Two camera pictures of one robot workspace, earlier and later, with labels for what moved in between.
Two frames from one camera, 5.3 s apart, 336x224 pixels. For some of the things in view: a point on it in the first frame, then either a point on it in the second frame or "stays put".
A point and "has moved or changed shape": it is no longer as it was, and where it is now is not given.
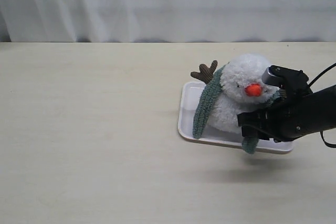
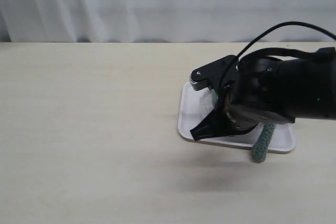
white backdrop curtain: [230, 7] stays put
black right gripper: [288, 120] → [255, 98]
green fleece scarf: [249, 144] → [261, 145]
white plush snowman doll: [243, 88] has moved or changed shape
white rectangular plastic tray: [190, 92] stays put
